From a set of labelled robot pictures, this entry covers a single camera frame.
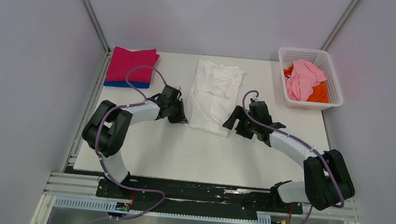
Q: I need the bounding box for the white plastic basket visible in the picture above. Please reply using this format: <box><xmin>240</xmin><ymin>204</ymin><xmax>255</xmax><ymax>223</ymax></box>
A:
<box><xmin>278</xmin><ymin>47</ymin><xmax>343</xmax><ymax>110</ymax></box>

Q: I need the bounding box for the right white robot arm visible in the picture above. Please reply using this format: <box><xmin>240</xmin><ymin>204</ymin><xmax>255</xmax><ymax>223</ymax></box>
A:
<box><xmin>222</xmin><ymin>100</ymin><xmax>355</xmax><ymax>211</ymax></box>

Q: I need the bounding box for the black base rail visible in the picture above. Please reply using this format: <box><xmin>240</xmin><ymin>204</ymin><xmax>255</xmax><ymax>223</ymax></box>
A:
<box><xmin>96</xmin><ymin>176</ymin><xmax>303</xmax><ymax>218</ymax></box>

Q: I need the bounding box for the white printed t shirt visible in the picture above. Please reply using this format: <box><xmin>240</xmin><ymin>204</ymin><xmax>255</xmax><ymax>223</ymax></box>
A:
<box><xmin>184</xmin><ymin>59</ymin><xmax>246</xmax><ymax>138</ymax></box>

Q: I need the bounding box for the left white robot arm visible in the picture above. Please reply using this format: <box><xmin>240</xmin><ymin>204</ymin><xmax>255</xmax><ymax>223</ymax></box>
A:
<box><xmin>81</xmin><ymin>85</ymin><xmax>188</xmax><ymax>198</ymax></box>

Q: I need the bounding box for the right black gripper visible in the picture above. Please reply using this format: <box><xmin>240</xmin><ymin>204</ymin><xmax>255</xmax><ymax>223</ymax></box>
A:
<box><xmin>222</xmin><ymin>105</ymin><xmax>259</xmax><ymax>140</ymax></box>

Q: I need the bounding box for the pink t shirt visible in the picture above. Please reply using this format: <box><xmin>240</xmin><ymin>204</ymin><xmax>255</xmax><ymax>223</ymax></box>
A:
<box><xmin>291</xmin><ymin>59</ymin><xmax>327</xmax><ymax>101</ymax></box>

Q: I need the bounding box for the folded magenta t shirt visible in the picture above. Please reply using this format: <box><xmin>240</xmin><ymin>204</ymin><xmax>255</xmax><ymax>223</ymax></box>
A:
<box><xmin>106</xmin><ymin>46</ymin><xmax>160</xmax><ymax>84</ymax></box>

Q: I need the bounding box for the orange t shirt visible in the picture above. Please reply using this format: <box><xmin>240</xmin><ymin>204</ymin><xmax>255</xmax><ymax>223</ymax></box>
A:
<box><xmin>284</xmin><ymin>65</ymin><xmax>329</xmax><ymax>104</ymax></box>

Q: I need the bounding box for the white slotted cable duct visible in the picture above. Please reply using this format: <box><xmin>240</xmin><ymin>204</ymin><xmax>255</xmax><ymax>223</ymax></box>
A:
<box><xmin>53</xmin><ymin>196</ymin><xmax>272</xmax><ymax>224</ymax></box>

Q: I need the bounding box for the folded blue t shirt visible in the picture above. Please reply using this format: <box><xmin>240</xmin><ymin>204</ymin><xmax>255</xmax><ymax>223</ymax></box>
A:
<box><xmin>103</xmin><ymin>80</ymin><xmax>150</xmax><ymax>89</ymax></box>

